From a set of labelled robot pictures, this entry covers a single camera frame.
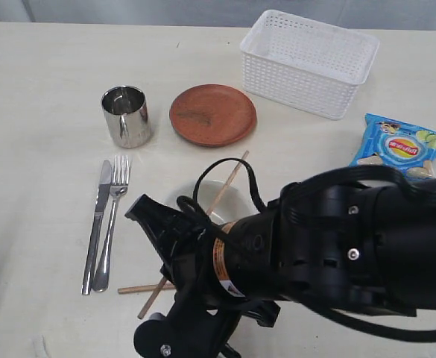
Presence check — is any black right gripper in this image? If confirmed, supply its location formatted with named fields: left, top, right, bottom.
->
left=125, top=195, right=280, bottom=328

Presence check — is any wooden chopstick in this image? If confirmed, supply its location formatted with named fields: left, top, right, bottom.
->
left=137, top=162, right=242, bottom=319
left=117, top=283, right=174, bottom=295

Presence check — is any white and black bowl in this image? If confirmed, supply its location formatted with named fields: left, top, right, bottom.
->
left=165, top=180, right=257, bottom=224

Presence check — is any silver metal fork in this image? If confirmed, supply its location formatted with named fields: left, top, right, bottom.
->
left=92, top=155, right=131, bottom=292

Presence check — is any silver table knife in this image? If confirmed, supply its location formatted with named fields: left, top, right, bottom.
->
left=81, top=160, right=112, bottom=295

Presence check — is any brown round plate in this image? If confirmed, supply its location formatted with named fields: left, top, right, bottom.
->
left=169, top=84, right=257, bottom=148

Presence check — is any white perforated plastic basket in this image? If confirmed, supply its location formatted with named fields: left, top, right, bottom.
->
left=240, top=10, right=379, bottom=120

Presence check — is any blue chips bag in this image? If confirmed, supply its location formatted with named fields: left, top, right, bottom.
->
left=350, top=113, right=436, bottom=180

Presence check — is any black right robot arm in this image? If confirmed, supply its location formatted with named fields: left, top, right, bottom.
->
left=126, top=166, right=436, bottom=316

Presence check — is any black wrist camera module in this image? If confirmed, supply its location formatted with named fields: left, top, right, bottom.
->
left=133, top=296, right=241, bottom=357

